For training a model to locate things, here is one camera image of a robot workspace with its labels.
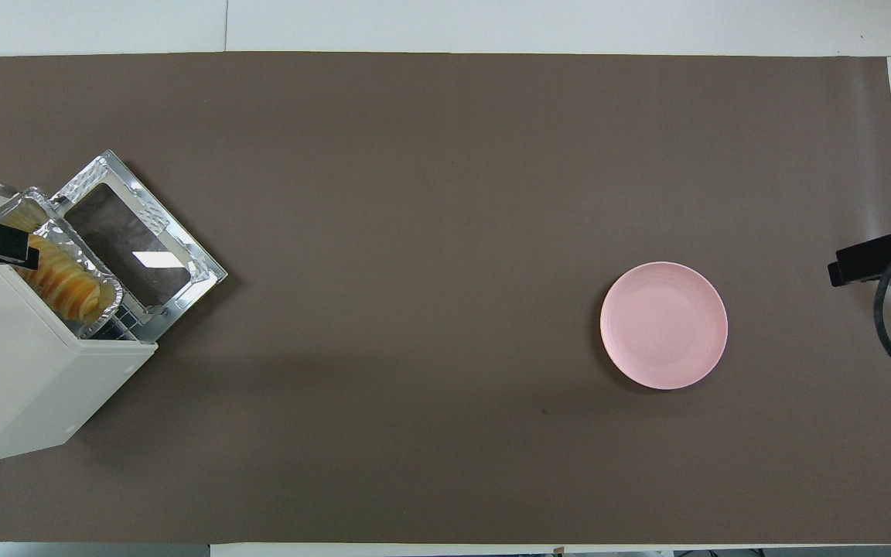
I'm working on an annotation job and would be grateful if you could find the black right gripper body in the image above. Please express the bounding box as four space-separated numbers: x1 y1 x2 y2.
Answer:
840 229 891 285

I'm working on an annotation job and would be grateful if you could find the yellow sliced bread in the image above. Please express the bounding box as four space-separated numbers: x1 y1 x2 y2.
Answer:
1 213 118 326

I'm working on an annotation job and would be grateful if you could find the aluminium foil tray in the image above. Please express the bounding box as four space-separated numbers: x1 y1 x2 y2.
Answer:
0 187 125 339

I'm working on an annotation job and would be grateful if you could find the glass oven door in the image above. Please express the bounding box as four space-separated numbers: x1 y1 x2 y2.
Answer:
49 149 228 343

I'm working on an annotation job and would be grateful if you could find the metal oven rack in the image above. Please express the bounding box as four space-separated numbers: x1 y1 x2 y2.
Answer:
90 303 146 342

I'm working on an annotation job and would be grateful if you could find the cream toaster oven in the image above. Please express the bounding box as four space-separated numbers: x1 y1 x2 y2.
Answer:
0 166 159 468

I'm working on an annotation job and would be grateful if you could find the pink round plate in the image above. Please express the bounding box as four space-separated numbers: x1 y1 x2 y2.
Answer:
599 261 729 390

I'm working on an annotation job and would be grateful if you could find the brown table mat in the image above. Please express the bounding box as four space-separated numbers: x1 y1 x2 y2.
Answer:
0 53 891 545

